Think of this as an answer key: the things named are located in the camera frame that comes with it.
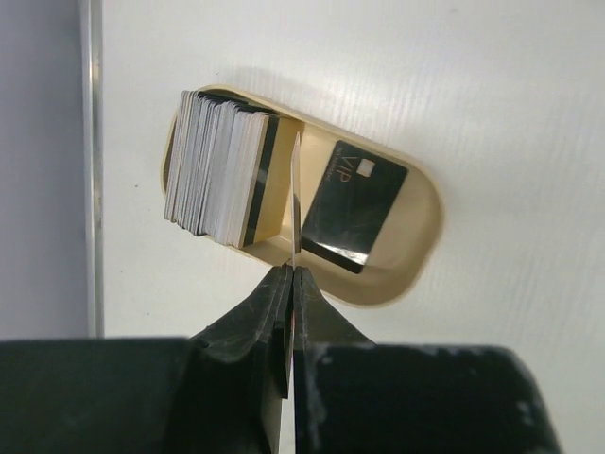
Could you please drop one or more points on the stack of white cards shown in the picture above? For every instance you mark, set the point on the stack of white cards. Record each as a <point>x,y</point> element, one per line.
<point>220,146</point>

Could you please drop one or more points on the black card in tray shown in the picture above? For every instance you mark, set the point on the black card in tray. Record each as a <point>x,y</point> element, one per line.
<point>352,202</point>

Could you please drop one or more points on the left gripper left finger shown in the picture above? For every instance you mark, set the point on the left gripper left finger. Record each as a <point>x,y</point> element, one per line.
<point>237,376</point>

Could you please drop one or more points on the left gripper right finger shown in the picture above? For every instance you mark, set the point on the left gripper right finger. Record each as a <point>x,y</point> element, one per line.
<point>354,395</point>

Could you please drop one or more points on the aluminium left side rail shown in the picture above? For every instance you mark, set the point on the aluminium left side rail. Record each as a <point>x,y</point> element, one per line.
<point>91,53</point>

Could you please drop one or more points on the beige oval card tray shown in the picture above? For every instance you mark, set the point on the beige oval card tray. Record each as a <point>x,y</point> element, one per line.
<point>408,236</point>

